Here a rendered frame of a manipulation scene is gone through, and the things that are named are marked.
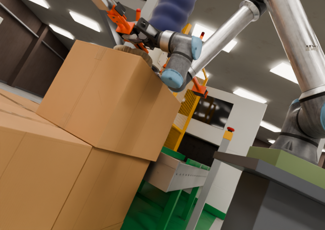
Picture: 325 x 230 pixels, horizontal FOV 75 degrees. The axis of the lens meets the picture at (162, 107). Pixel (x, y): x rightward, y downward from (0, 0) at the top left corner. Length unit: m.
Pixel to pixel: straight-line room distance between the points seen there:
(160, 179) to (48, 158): 0.84
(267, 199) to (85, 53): 0.96
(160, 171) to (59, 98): 0.76
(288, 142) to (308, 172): 0.14
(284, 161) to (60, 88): 0.98
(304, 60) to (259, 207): 0.57
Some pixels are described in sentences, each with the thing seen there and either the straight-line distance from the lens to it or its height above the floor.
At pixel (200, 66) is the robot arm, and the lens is 1.01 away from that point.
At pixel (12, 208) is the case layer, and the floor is 0.32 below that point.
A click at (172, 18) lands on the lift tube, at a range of 1.29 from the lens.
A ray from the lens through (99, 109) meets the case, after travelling 0.89.
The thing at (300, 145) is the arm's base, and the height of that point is 0.89.
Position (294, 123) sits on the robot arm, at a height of 0.97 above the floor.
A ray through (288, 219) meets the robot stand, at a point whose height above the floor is 0.61.
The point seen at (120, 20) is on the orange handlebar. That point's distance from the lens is 0.99.
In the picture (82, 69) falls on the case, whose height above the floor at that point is 0.81.
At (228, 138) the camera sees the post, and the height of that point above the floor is 0.94.
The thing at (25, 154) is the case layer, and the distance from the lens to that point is 0.70.
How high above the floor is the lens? 0.66
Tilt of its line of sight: 9 degrees up
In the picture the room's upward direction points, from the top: 25 degrees clockwise
